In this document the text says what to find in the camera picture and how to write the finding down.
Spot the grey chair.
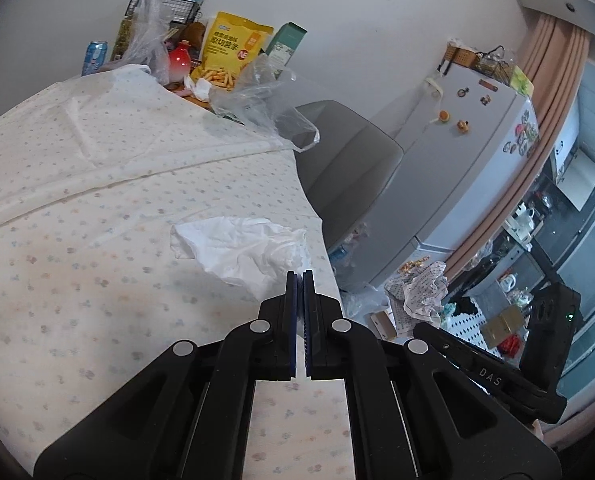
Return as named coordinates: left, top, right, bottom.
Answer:
left=292, top=100, right=404, bottom=256

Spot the plain brown cardboard box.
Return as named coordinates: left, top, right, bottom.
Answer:
left=480, top=305, right=525, bottom=348

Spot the yellow snack bag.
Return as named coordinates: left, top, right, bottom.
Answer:
left=197, top=11, right=274, bottom=92

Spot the peach curtain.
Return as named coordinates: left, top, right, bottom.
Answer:
left=445, top=10, right=591, bottom=281

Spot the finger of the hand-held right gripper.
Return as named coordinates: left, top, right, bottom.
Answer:
left=414, top=321, right=521, bottom=368

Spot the olive patterned jar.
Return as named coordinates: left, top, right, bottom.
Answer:
left=111, top=17, right=135, bottom=61

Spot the white refrigerator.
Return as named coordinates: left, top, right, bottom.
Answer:
left=367, top=62, right=538, bottom=288

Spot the tall clear plastic bag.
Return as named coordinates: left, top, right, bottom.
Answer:
left=120, top=0, right=170, bottom=86

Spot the brown bag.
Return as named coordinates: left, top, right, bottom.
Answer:
left=177, top=22, right=208, bottom=48

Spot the blue drink can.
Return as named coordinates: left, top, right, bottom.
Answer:
left=81, top=40, right=109, bottom=77

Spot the green carton box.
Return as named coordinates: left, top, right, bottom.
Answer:
left=267, top=21, right=308, bottom=68

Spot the black white dotted mat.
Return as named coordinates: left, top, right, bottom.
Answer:
left=450, top=295, right=503, bottom=361

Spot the clear plastic bag on floor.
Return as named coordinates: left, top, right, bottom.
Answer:
left=342, top=287, right=391, bottom=321

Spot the black wire basket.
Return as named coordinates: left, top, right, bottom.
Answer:
left=126, top=0, right=201, bottom=28

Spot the wooden storage basket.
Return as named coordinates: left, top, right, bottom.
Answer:
left=445, top=42, right=478, bottom=68

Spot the grey printed paper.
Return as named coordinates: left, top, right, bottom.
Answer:
left=385, top=260, right=449, bottom=326

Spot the cluster of fridge magnets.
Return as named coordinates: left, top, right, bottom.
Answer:
left=502, top=110, right=541, bottom=156

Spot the dark wire storage basket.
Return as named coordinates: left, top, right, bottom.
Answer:
left=475, top=47, right=518, bottom=78

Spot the wide clear plastic bag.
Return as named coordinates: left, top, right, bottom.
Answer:
left=210, top=55, right=321, bottom=153

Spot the red white ceramic bottle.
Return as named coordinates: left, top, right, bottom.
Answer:
left=168, top=40, right=194, bottom=86

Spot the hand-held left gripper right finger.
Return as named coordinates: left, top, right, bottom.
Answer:
left=302, top=270, right=563, bottom=480

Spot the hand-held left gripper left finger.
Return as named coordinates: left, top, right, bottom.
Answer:
left=33, top=271, right=298, bottom=480

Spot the yellow green packet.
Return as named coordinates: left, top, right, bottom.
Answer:
left=510, top=65, right=534, bottom=96

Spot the small white crumpled napkin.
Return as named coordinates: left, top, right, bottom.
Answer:
left=184, top=76, right=213, bottom=102

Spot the floral white tablecloth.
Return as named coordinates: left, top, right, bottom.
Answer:
left=0, top=64, right=358, bottom=480

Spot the white tissue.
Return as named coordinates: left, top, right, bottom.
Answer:
left=170, top=216, right=313, bottom=306

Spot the cardboard box with white label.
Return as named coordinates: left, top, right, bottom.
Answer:
left=370, top=310, right=398, bottom=338

